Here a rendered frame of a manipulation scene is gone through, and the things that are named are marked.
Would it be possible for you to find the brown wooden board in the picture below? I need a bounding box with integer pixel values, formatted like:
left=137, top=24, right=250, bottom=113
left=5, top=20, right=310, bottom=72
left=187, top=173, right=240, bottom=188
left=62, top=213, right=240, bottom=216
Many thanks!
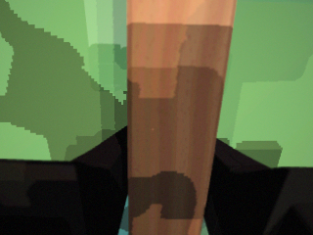
left=126, top=0, right=238, bottom=235

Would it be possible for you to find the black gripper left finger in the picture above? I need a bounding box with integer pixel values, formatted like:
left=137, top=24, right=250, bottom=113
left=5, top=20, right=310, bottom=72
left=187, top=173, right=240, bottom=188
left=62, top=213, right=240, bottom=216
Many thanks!
left=0, top=125, right=128, bottom=235

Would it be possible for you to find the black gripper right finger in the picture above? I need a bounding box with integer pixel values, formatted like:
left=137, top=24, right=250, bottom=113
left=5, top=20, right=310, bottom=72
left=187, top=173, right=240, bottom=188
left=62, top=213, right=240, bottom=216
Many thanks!
left=203, top=138, right=313, bottom=235

